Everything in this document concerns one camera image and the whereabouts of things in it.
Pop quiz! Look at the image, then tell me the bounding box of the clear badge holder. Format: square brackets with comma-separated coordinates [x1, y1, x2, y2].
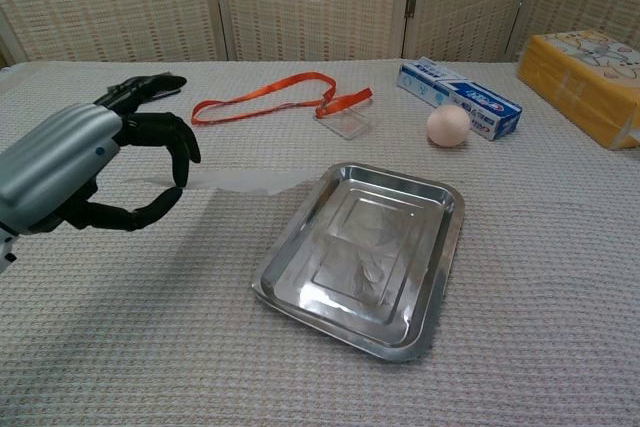
[313, 105, 372, 141]

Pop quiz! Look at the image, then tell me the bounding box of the blue white toothpaste box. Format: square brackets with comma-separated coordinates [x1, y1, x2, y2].
[397, 56, 524, 142]

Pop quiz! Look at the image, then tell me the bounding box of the woven folding screen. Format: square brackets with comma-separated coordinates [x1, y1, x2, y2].
[0, 0, 640, 66]

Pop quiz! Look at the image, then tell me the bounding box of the orange lanyard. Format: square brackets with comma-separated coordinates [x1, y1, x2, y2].
[191, 71, 374, 126]

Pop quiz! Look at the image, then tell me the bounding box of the yellow cat tissue pack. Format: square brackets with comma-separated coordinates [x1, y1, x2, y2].
[516, 29, 640, 151]

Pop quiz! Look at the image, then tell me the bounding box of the beige egg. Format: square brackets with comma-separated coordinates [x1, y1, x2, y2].
[426, 104, 472, 148]

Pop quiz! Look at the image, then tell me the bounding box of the stainless steel tray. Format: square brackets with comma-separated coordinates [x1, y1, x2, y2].
[249, 161, 466, 363]

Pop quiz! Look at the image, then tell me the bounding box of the white napkin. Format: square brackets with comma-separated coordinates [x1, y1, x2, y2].
[187, 169, 321, 197]

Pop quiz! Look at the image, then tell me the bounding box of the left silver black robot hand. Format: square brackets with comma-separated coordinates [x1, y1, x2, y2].
[0, 74, 203, 238]

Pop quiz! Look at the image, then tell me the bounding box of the white woven tablecloth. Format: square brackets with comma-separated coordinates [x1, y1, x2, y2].
[0, 59, 640, 427]

